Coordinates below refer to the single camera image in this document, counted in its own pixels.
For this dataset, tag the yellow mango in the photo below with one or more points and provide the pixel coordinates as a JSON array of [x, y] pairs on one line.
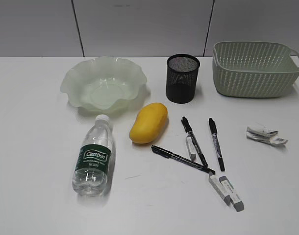
[[149, 123]]

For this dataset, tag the black marker pen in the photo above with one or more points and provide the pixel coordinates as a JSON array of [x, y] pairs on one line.
[[214, 135], [189, 130], [170, 155]]

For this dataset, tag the grey white eraser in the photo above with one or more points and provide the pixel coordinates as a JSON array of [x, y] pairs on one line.
[[219, 188], [191, 148], [234, 197]]

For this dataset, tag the clear water bottle green label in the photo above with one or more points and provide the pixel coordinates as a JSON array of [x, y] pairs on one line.
[[91, 170]]

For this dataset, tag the white waste paper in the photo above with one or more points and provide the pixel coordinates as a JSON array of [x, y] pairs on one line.
[[265, 135]]

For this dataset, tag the translucent green wavy plate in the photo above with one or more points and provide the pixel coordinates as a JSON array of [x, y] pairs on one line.
[[103, 84]]

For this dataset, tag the black mesh pen holder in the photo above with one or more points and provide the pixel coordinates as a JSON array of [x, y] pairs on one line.
[[182, 75]]

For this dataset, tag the pale green plastic basket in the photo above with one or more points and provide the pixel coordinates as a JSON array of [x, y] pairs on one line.
[[254, 69]]

